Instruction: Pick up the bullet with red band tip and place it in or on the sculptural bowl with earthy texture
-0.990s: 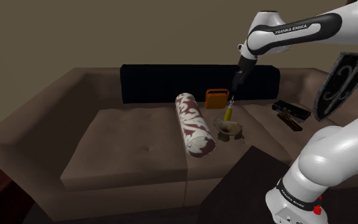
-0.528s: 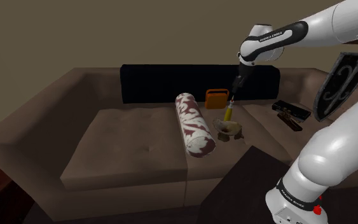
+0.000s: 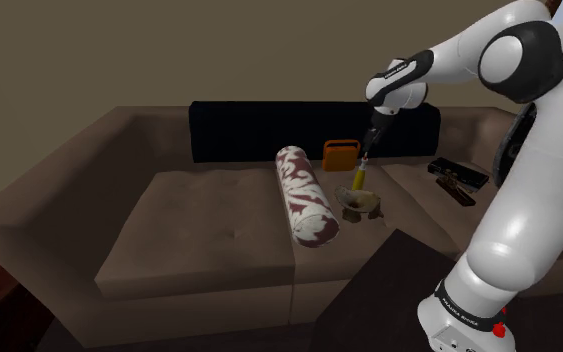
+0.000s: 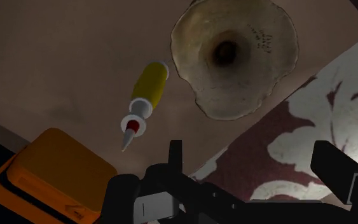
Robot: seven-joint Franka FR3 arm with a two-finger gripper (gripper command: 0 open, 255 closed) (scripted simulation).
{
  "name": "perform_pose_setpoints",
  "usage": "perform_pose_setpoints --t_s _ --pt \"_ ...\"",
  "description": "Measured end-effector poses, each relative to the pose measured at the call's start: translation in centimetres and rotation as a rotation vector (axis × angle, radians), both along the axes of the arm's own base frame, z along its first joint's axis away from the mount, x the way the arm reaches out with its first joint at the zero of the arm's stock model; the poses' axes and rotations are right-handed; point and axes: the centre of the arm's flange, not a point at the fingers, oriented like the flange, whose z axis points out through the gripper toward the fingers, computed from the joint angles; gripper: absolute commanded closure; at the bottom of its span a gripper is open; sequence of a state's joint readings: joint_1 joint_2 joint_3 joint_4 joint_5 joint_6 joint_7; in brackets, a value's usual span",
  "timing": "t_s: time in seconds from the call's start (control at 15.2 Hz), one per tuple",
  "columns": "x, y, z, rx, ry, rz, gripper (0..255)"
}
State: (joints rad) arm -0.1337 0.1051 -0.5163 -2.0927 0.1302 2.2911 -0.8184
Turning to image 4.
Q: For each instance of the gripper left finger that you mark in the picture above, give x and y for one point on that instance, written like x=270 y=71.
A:
x=176 y=155

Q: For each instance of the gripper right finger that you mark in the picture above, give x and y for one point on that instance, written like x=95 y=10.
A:
x=336 y=167

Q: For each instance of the yellow tube with white nozzle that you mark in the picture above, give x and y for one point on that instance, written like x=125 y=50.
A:
x=150 y=83

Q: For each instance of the beige wide-mouthed vase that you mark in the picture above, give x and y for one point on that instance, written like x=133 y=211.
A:
x=197 y=46

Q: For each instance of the orange box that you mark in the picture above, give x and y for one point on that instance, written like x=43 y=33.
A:
x=61 y=161

